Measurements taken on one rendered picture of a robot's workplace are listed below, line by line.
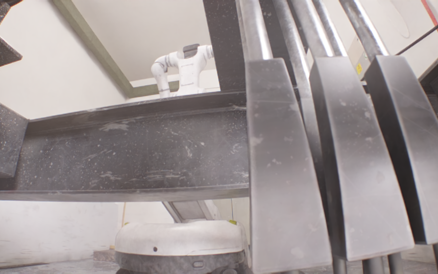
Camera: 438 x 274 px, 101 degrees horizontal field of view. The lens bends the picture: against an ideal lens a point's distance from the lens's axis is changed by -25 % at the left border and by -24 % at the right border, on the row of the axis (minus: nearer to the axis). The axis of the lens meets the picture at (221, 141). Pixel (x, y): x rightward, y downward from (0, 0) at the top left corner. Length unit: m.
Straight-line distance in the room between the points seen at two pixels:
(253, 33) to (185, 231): 0.74
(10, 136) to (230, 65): 0.68
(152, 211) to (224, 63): 2.95
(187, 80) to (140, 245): 0.97
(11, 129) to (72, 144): 0.20
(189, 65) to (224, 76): 0.95
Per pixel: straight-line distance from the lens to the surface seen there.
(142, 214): 3.38
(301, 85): 0.21
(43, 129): 0.92
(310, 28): 0.18
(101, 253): 2.76
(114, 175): 0.68
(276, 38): 0.48
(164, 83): 1.63
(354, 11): 0.22
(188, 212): 1.21
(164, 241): 0.83
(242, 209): 2.84
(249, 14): 0.19
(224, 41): 0.47
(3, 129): 0.84
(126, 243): 0.94
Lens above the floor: 0.32
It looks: 22 degrees up
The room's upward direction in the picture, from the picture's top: 3 degrees counter-clockwise
